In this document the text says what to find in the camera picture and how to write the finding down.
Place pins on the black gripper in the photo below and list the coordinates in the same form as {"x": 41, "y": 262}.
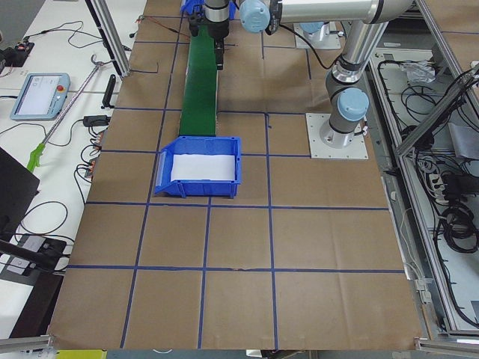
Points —
{"x": 218, "y": 33}

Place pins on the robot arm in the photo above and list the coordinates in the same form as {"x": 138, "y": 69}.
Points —
{"x": 305, "y": 56}

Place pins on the blue right bin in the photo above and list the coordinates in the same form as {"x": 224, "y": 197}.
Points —
{"x": 190, "y": 6}

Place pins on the blue bin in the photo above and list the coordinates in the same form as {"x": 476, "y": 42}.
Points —
{"x": 203, "y": 146}
{"x": 190, "y": 6}

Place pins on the green conveyor belt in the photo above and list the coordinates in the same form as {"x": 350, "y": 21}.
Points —
{"x": 198, "y": 115}

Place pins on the blue left bin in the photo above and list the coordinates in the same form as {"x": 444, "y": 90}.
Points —
{"x": 203, "y": 146}

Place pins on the black power adapter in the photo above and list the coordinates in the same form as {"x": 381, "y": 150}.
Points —
{"x": 96, "y": 120}

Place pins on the teach pendant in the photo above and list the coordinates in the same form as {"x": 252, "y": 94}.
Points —
{"x": 41, "y": 97}

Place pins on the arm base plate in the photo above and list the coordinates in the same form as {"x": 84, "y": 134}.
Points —
{"x": 321, "y": 35}
{"x": 325, "y": 144}

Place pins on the aluminium profile post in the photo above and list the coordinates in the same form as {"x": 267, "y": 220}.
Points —
{"x": 103, "y": 20}

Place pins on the green handled reach tool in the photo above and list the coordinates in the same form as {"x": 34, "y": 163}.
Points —
{"x": 34, "y": 159}

